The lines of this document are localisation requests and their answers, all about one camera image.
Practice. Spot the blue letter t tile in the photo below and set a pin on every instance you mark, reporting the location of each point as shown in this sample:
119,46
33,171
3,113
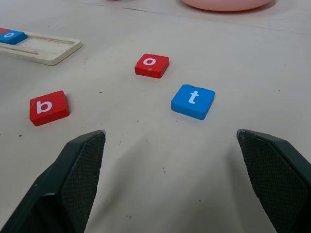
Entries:
184,106

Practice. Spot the blue letter o tile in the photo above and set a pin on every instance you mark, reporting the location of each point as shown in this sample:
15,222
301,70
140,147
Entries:
17,38

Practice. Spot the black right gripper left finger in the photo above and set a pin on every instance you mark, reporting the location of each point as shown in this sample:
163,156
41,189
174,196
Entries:
73,182

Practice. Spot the red letter o tile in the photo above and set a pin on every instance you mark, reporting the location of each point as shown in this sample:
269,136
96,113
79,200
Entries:
158,69

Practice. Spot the pink plate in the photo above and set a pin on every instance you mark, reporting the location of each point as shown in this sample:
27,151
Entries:
226,4

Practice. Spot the wooden letter tray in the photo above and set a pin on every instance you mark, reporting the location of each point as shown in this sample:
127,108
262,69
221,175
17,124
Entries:
48,52

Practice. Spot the red letter b tile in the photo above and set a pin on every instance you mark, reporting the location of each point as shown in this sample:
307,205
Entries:
58,104

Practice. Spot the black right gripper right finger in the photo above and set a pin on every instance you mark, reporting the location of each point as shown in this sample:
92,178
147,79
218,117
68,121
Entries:
279,174

